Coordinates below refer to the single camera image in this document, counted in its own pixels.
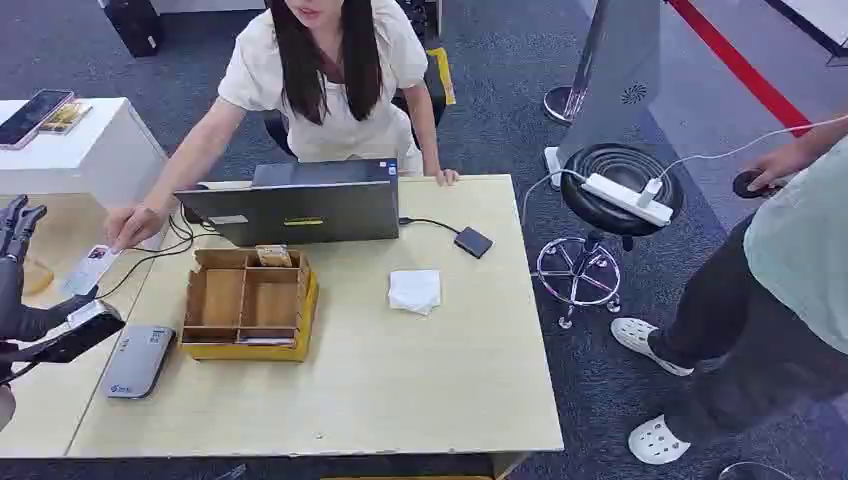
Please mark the seated person's right hand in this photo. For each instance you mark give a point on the seated person's right hand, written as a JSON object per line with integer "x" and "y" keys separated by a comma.
{"x": 136, "y": 225}

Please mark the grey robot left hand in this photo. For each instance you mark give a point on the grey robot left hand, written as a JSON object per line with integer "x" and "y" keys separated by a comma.
{"x": 12, "y": 298}

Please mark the seated person's left hand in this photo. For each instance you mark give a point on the seated person's left hand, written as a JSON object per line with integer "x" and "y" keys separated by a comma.
{"x": 447, "y": 177}

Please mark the white printed card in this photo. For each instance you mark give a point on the white printed card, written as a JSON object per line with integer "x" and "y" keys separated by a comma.
{"x": 86, "y": 270}

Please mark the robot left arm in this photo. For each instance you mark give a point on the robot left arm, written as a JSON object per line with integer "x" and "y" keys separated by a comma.
{"x": 5, "y": 407}

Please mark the amber translucent container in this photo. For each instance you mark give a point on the amber translucent container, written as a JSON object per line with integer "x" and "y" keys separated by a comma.
{"x": 38, "y": 278}

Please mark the small black hub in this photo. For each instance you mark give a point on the small black hub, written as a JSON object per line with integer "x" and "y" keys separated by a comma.
{"x": 474, "y": 242}

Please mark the white side table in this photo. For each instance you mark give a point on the white side table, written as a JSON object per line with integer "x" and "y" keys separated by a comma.
{"x": 99, "y": 156}

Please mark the black office chair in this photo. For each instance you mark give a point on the black office chair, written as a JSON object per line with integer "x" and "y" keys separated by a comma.
{"x": 434, "y": 79}

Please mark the yellow tag on chair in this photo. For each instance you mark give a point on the yellow tag on chair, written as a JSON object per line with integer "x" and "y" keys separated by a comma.
{"x": 442, "y": 76}

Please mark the wooden card box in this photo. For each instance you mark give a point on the wooden card box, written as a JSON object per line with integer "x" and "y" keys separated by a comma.
{"x": 222, "y": 298}

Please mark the white folded tissue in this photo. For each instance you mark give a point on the white folded tissue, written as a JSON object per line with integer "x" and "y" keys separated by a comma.
{"x": 415, "y": 290}

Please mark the yellow card stack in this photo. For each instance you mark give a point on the yellow card stack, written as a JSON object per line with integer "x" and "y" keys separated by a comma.
{"x": 65, "y": 117}

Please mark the chrome stanchion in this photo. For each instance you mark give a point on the chrome stanchion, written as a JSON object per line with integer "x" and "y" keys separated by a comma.
{"x": 563, "y": 104}

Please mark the grey card reader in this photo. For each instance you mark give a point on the grey card reader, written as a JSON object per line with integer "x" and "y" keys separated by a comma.
{"x": 136, "y": 363}

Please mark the brown patterned card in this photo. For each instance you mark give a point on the brown patterned card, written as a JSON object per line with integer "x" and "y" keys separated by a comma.
{"x": 273, "y": 256}

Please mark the seated person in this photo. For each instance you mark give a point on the seated person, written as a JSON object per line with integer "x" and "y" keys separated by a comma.
{"x": 331, "y": 86}

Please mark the black smartphone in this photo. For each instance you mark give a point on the black smartphone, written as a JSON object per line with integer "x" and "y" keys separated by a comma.
{"x": 33, "y": 116}

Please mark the dark grey laptop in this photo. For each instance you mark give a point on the dark grey laptop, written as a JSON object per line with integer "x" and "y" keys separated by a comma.
{"x": 298, "y": 212}

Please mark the black round stool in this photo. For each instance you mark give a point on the black round stool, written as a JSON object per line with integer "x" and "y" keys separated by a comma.
{"x": 613, "y": 166}

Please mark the white card stack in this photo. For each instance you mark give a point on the white card stack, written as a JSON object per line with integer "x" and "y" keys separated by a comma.
{"x": 265, "y": 341}

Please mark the white power strip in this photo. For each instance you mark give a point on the white power strip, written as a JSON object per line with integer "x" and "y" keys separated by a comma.
{"x": 623, "y": 197}

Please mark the black cabinet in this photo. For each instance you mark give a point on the black cabinet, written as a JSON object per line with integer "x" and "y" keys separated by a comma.
{"x": 132, "y": 26}

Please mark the grey kiosk stand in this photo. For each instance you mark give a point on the grey kiosk stand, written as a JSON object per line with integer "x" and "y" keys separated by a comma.
{"x": 623, "y": 79}

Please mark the white plug adapter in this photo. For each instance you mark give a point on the white plug adapter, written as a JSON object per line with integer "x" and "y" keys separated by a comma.
{"x": 649, "y": 192}

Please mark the black round object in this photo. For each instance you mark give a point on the black round object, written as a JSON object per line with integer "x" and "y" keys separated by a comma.
{"x": 745, "y": 185}

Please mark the standing person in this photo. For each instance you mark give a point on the standing person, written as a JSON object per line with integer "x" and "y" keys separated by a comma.
{"x": 782, "y": 318}

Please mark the white platform dark edge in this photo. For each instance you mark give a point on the white platform dark edge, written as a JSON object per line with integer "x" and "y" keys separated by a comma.
{"x": 821, "y": 20}

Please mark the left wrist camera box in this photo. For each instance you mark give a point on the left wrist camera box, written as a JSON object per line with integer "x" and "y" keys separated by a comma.
{"x": 86, "y": 336}

